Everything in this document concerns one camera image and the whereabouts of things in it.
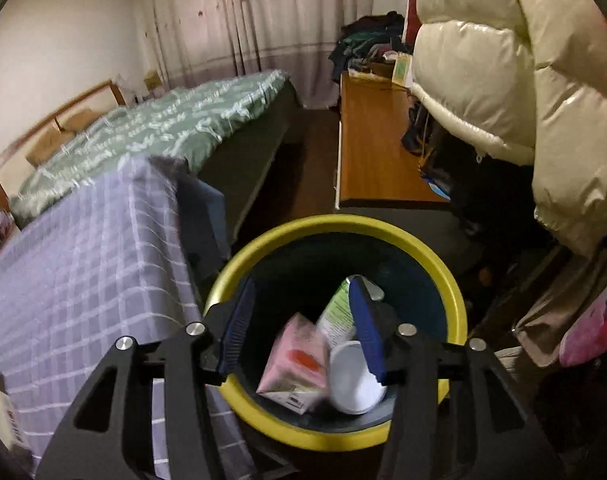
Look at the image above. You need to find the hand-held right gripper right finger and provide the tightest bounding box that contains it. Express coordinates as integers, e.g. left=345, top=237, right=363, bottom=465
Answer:
left=347, top=280, right=567, bottom=480

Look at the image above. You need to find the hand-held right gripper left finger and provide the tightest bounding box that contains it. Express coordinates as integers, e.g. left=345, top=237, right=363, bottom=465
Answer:
left=36, top=276, right=256, bottom=480

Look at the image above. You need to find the green and white canister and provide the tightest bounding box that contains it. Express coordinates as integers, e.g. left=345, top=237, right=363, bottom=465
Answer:
left=316, top=275, right=384, bottom=348

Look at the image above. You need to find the white plastic jar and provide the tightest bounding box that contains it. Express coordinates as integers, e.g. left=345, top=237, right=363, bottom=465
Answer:
left=328, top=340, right=387, bottom=415

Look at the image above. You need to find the pink carton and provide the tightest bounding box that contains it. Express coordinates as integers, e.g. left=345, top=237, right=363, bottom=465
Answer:
left=256, top=312, right=331, bottom=416

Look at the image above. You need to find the yellow rimmed blue trash bin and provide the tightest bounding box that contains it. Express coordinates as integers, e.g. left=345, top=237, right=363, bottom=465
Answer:
left=203, top=215, right=467, bottom=452

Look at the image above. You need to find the purple checked tablecloth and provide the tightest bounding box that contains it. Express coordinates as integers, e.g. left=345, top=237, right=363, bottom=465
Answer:
left=0, top=156, right=256, bottom=480

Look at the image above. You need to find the wooden bed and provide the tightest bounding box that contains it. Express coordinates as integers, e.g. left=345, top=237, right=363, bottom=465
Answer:
left=0, top=70, right=304, bottom=241

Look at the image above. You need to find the beige cloth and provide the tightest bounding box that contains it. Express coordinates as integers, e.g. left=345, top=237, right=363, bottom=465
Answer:
left=496, top=254, right=607, bottom=377

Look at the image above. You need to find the wooden desk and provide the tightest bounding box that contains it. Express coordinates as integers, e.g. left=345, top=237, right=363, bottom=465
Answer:
left=335, top=71, right=453, bottom=211

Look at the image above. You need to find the pink cloth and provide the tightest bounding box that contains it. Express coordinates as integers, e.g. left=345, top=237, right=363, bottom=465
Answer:
left=558, top=284, right=607, bottom=367

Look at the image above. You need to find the white printed box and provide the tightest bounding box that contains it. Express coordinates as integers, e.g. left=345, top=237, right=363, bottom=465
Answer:
left=0, top=367, right=28, bottom=452

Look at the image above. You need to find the brown pillow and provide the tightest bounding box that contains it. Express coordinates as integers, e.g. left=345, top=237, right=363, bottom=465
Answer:
left=58, top=107, right=105, bottom=134
left=26, top=127, right=73, bottom=167

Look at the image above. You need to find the pale green box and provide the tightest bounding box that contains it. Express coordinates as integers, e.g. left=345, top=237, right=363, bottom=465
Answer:
left=391, top=52, right=415, bottom=87

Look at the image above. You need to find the dark clothes pile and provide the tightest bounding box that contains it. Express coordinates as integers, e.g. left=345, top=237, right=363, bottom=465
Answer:
left=328, top=11, right=414, bottom=79

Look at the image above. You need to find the cream puffer jacket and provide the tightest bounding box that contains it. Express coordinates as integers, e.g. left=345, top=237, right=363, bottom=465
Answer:
left=411, top=0, right=607, bottom=257

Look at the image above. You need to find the pink and white curtain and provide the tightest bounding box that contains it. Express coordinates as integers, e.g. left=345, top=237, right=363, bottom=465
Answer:
left=128, top=0, right=409, bottom=111

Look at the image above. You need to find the red garment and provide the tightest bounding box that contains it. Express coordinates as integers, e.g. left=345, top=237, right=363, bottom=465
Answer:
left=403, top=0, right=425, bottom=47

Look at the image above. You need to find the black cable bundle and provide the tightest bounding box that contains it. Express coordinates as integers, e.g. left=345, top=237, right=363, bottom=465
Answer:
left=402, top=94, right=467, bottom=203

